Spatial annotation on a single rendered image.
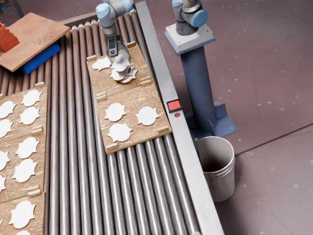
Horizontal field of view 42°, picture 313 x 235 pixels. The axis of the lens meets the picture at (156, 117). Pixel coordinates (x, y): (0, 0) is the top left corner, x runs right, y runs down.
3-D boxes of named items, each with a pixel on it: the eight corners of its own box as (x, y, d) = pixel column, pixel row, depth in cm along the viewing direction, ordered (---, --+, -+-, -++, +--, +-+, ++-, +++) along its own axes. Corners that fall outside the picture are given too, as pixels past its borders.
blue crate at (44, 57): (37, 38, 298) (31, 26, 291) (62, 49, 280) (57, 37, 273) (3, 62, 285) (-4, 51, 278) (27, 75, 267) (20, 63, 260)
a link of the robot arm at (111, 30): (114, 27, 213) (99, 30, 214) (117, 34, 216) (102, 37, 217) (115, 19, 218) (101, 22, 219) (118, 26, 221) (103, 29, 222)
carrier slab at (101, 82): (138, 45, 263) (137, 43, 262) (154, 81, 233) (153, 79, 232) (87, 63, 261) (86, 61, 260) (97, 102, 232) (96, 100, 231)
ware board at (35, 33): (31, 14, 305) (30, 12, 303) (71, 29, 275) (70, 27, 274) (-24, 51, 284) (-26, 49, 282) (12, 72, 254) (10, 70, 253)
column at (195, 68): (218, 101, 342) (204, 12, 282) (238, 130, 315) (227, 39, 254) (176, 118, 339) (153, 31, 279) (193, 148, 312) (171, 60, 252)
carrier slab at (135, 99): (153, 83, 232) (153, 81, 231) (172, 132, 202) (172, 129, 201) (96, 103, 231) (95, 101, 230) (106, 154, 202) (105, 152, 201)
